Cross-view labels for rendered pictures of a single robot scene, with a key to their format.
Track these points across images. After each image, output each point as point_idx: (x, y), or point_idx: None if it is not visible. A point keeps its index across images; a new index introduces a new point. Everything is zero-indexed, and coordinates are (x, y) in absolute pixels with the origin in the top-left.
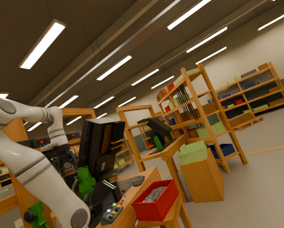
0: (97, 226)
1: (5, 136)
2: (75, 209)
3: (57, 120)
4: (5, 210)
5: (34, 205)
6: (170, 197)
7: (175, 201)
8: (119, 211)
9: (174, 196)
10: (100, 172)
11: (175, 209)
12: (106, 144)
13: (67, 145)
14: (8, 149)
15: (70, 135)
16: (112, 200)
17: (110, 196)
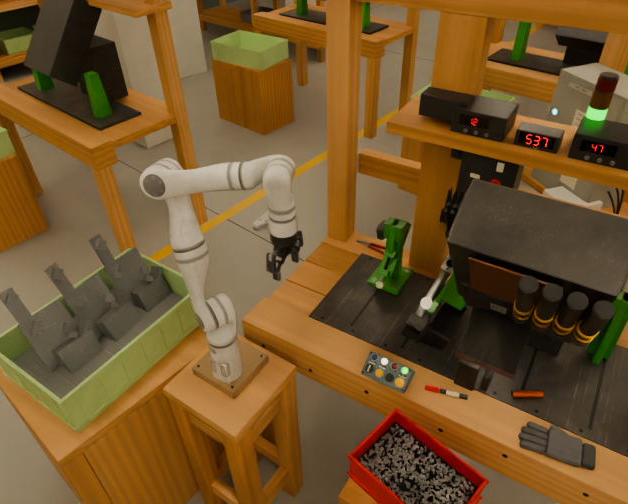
0: (375, 349)
1: (181, 200)
2: (196, 312)
3: (268, 196)
4: (407, 183)
5: (389, 225)
6: None
7: None
8: (386, 383)
9: None
10: (487, 308)
11: None
12: (490, 287)
13: (276, 240)
14: (171, 219)
15: (583, 143)
16: (481, 369)
17: (521, 360)
